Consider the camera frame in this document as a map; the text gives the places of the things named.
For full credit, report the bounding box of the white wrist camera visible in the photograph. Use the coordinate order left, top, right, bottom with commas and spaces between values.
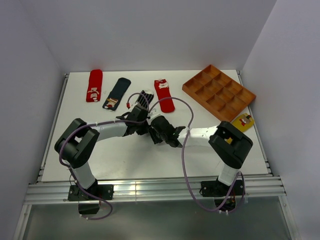
147, 109, 161, 121
126, 102, 142, 110

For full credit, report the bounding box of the navy sock with bear pattern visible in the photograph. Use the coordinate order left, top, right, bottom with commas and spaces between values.
102, 77, 131, 111

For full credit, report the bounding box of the red sock with white figure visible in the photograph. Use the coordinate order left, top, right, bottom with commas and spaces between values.
86, 69, 103, 103

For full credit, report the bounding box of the red sock with santa pattern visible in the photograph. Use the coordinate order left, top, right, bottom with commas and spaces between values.
154, 79, 175, 113

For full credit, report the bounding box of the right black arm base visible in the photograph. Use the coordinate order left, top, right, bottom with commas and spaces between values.
199, 179, 246, 213

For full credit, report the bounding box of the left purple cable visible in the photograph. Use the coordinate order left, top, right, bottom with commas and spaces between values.
58, 92, 151, 221

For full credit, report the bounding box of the purple cable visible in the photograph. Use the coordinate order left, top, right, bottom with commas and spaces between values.
58, 92, 151, 221
147, 97, 247, 213

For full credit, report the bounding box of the black white striped sock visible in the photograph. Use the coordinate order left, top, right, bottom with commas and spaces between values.
135, 89, 154, 109

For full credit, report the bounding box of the aluminium front rail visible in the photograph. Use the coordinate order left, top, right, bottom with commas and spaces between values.
23, 175, 287, 205

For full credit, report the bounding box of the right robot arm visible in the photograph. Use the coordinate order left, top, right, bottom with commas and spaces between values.
147, 115, 253, 195

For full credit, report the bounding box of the orange compartment tray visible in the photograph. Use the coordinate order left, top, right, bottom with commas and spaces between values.
182, 64, 256, 122

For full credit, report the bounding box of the yellow sock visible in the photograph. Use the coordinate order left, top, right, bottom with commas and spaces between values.
231, 113, 255, 133

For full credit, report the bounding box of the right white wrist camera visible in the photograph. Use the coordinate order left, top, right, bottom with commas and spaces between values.
147, 109, 161, 121

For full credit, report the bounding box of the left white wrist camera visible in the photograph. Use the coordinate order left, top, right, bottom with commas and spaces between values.
126, 102, 142, 110

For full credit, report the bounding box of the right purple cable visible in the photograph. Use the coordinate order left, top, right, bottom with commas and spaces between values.
147, 97, 247, 213

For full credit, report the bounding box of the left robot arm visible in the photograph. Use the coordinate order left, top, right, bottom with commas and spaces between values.
54, 103, 148, 200

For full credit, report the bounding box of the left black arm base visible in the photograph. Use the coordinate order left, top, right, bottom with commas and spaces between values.
67, 184, 114, 216

